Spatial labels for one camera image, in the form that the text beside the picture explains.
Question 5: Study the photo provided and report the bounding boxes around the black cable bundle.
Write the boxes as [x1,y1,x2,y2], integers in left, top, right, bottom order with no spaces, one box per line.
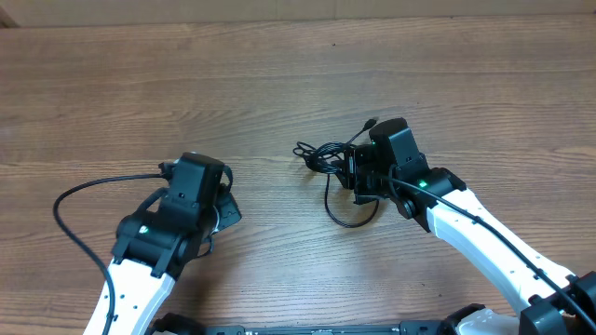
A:
[291,117,381,230]

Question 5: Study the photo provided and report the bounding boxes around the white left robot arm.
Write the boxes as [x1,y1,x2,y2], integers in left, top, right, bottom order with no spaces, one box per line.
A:
[84,152,241,335]

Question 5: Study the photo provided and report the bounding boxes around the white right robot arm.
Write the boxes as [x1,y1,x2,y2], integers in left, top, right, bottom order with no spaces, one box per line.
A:
[337,118,595,334]

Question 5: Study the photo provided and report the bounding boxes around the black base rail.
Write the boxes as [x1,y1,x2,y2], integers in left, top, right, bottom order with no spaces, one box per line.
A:
[148,302,488,335]

